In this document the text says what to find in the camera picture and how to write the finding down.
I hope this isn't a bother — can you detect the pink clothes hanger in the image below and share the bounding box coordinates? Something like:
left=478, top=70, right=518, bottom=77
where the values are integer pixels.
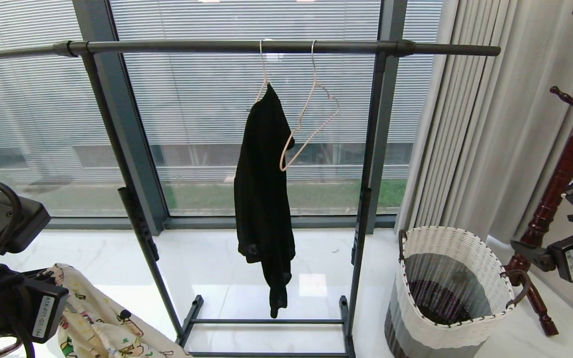
left=254, top=40, right=270, bottom=102
left=280, top=40, right=341, bottom=172

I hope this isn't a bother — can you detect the black t-shirt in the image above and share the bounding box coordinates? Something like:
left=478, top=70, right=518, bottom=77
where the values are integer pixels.
left=233, top=84, right=296, bottom=319

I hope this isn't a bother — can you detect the white laundry basket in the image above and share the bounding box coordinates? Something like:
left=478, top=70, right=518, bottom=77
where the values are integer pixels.
left=383, top=226, right=532, bottom=358

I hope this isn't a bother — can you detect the cream printed garment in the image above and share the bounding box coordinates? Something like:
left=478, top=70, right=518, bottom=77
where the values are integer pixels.
left=43, top=264, right=190, bottom=358

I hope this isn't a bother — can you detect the window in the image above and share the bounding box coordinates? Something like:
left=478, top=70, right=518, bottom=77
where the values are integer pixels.
left=0, top=0, right=444, bottom=230

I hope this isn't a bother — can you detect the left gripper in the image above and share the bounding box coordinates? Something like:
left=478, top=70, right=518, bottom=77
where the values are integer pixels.
left=0, top=264, right=70, bottom=355

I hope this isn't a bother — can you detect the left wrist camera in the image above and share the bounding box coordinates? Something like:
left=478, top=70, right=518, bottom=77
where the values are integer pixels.
left=0, top=191, right=52, bottom=255

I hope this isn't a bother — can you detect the black clothes rack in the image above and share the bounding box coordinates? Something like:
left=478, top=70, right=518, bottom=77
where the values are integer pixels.
left=0, top=39, right=502, bottom=358

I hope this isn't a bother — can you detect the dark red wooden coat stand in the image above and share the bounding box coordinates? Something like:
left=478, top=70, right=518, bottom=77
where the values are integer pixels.
left=503, top=7, right=573, bottom=336

